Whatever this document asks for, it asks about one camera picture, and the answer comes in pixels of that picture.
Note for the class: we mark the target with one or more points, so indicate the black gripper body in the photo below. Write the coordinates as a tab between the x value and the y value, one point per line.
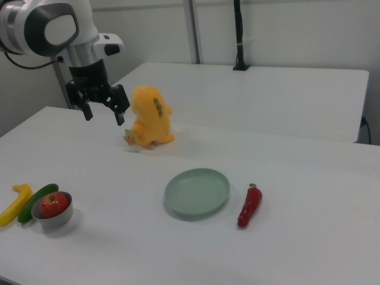
89	80

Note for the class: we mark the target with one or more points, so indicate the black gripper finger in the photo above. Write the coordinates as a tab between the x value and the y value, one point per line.
86	111
120	104

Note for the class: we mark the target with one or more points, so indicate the red apple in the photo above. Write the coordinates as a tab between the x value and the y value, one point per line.
53	205

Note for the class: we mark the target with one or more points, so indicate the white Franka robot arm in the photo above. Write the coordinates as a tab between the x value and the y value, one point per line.
35	26

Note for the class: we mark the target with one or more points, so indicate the orange plush dinosaur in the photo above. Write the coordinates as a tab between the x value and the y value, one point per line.
151	118

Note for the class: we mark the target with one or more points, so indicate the small yellow duck toy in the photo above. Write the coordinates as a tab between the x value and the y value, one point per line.
131	138

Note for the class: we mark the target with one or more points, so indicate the green cucumber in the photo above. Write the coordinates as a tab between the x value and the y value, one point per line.
35	197

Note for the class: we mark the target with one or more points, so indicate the grey round bowl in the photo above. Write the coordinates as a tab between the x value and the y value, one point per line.
56	221

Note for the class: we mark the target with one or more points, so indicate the yellow banana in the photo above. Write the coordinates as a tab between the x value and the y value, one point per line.
16	205

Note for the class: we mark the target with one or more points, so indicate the green round plate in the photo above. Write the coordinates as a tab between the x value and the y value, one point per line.
196	194

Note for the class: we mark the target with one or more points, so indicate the black pole with clamp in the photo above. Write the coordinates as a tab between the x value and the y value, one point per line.
240	32

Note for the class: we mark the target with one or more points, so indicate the red chili pepper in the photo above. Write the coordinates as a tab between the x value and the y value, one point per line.
250	205

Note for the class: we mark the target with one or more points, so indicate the grey metal stand post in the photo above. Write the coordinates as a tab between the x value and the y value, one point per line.
60	80

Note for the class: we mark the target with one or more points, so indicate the grey metal frame post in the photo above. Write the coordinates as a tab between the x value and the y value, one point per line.
194	29

